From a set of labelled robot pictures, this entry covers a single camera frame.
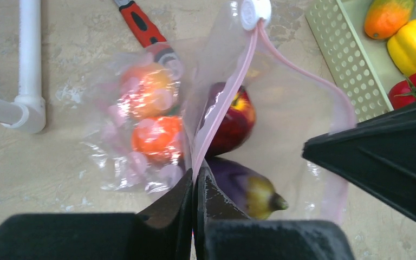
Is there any red handled adjustable wrench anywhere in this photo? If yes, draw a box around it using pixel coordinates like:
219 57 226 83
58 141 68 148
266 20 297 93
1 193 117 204
115 0 184 80

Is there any pink peach toy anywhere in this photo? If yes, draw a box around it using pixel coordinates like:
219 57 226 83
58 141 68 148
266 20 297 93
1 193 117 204
118 62 178 119

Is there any yellow lemon toy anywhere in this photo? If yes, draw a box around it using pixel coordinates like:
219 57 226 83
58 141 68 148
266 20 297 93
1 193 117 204
387 19 416 76

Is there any purple eggplant toy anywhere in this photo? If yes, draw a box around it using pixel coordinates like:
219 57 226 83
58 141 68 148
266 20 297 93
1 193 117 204
206 157 289 220

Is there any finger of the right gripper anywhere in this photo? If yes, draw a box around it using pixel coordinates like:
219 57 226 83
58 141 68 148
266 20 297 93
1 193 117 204
302 102 416 222

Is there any clear zip top bag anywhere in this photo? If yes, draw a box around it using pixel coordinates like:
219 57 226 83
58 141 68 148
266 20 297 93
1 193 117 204
82 1 356 223

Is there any dark red apple toy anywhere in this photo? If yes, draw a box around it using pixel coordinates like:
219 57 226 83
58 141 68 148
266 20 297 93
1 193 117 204
206 85 256 157

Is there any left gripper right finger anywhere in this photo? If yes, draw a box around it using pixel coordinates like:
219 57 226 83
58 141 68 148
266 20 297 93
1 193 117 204
193 167 354 259

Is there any orange pumpkin toy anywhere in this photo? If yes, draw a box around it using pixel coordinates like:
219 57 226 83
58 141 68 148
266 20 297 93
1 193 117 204
131 116 183 164

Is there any green perforated basket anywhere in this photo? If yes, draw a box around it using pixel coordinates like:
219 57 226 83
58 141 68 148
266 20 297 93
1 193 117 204
305 1 416 121

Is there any red tomato toy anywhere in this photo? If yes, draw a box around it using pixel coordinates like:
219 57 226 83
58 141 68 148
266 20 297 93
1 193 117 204
388 73 416 110

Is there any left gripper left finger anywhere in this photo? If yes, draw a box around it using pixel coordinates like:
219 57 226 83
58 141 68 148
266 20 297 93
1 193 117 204
0 171 193 259

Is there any orange green mango toy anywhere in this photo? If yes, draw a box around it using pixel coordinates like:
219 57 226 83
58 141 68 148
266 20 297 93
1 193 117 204
364 0 415 40

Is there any white pvc pipe frame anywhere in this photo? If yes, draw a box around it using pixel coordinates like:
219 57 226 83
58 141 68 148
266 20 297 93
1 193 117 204
0 1 46 134

